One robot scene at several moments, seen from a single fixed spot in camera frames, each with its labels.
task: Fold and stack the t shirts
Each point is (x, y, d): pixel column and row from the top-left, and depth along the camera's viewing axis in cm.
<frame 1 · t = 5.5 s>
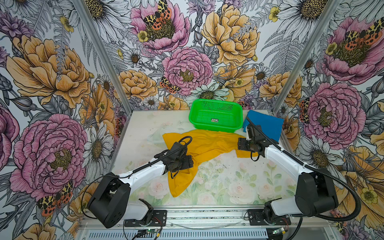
left hand: (186, 168, 86), fingers open
right hand: (244, 147, 90), fingers open
green plastic basket: (216, 115, 122), on the table
yellow t shirt: (203, 142, 101), point 4 cm above the table

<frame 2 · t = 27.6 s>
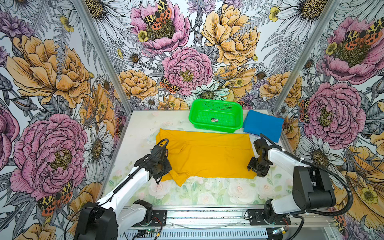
left hand: (167, 173, 84), fingers closed
right hand: (252, 175, 87), fingers open
yellow t shirt: (216, 155, 99), on the table
the other named things where they were.

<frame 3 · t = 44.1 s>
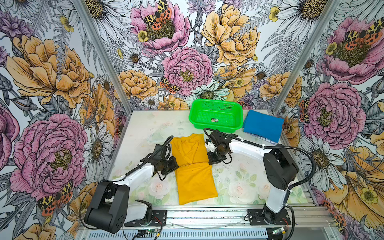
left hand: (178, 170, 87), fingers closed
right hand: (211, 166, 87), fingers closed
yellow t shirt: (195, 176, 88), point 2 cm above the table
the other named things where they were.

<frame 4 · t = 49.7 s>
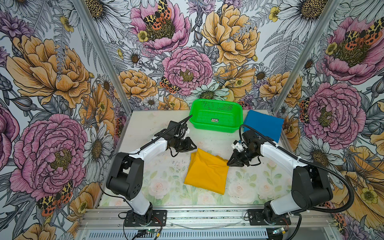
left hand: (194, 151, 87), fingers open
right hand: (230, 167, 81), fingers closed
yellow t shirt: (207, 171, 87), point 5 cm above the table
the other named things where they were.

